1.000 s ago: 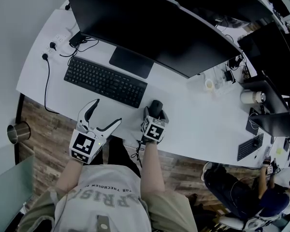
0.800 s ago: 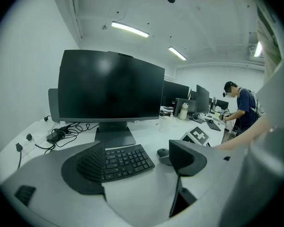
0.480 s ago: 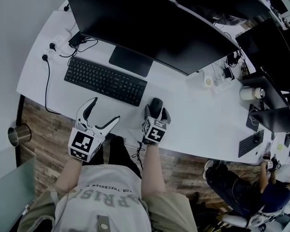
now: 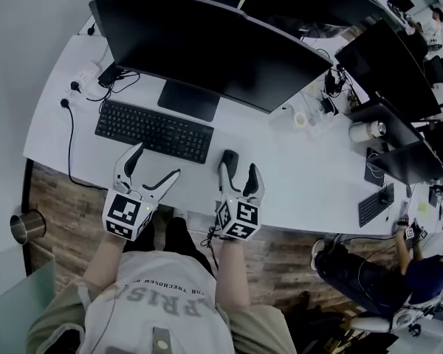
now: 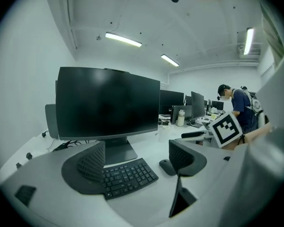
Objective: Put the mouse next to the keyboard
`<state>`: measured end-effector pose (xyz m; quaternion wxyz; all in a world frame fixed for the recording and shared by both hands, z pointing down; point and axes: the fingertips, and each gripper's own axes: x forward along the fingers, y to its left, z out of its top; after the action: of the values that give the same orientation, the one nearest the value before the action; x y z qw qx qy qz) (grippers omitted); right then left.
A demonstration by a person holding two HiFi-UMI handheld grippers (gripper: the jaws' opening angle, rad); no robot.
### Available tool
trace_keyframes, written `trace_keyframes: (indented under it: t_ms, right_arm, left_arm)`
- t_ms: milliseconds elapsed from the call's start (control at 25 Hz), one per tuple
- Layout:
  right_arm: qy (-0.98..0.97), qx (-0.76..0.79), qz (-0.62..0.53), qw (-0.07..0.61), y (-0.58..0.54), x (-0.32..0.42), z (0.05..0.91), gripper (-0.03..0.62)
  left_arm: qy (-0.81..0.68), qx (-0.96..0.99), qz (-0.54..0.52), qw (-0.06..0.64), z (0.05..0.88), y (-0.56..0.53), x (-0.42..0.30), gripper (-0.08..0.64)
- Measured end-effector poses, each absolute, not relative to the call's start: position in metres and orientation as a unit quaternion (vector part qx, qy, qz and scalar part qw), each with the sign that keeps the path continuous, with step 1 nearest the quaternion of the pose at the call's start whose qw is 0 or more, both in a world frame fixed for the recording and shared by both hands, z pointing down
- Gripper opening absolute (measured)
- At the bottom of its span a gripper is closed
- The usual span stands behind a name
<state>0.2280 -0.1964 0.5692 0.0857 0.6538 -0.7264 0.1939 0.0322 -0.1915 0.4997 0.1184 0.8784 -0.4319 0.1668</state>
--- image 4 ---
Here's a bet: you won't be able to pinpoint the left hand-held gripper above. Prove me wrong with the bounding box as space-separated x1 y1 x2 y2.
103 142 181 242

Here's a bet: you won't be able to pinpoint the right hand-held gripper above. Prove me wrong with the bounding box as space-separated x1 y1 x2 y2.
215 160 266 241

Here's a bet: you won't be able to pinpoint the person's left forearm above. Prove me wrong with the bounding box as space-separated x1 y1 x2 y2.
83 232 128 291

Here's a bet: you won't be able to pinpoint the person's right forearm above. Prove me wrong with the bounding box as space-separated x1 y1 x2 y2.
215 237 252 311

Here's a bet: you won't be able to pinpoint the small black keyboard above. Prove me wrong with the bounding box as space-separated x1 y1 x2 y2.
357 182 396 229

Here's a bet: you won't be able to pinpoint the person's legs in black trousers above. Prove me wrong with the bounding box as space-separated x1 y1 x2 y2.
132 215 217 273

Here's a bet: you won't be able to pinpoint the black power adapter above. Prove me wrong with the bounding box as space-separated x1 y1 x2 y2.
97 63 120 89

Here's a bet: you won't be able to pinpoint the white power strip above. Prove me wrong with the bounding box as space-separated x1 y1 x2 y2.
57 68 97 105

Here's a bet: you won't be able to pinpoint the metal trash bin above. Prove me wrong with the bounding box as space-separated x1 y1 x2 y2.
10 210 47 245

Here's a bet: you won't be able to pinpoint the person's torso in grey shirt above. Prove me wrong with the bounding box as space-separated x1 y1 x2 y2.
25 251 298 354

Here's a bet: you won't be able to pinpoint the white insulated bottle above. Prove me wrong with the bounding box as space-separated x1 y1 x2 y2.
348 120 387 143

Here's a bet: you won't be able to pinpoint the large black curved monitor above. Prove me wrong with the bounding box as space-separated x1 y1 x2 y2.
92 0 334 122

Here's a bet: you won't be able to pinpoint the dark grey box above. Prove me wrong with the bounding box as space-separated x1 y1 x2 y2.
88 0 109 37

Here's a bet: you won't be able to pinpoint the black side monitor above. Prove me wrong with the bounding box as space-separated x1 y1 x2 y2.
348 100 443 188

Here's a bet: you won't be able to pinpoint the frosted glass panel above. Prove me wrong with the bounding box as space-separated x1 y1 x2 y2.
0 259 57 354

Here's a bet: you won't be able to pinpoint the white office chair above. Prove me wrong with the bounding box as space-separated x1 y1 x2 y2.
349 281 443 336

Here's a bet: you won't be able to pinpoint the long black power cable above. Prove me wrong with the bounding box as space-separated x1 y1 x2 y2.
59 97 105 190

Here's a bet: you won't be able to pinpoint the tangled black cables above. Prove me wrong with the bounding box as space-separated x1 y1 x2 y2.
86 69 142 103

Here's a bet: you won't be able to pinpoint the white power strip cable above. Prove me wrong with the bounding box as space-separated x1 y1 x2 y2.
92 42 114 74

